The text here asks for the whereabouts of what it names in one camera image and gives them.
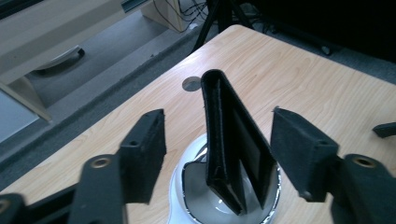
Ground silver curved bracket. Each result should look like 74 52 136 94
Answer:
35 45 86 72

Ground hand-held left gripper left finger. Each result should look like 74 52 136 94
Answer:
119 108 168 205

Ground black tripod stand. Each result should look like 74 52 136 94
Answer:
190 0 254 53

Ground light wooden cabinet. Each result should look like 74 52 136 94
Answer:
140 0 201 33

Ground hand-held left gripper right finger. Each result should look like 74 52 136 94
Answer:
269 106 341 203

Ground black stand foot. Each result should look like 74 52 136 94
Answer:
264 20 342 56

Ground black wallet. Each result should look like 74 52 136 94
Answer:
200 68 278 217

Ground grey round table grommet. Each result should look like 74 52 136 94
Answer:
181 76 203 92

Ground white round container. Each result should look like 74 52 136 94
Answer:
167 133 283 224

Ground black cables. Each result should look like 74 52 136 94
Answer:
152 0 209 34

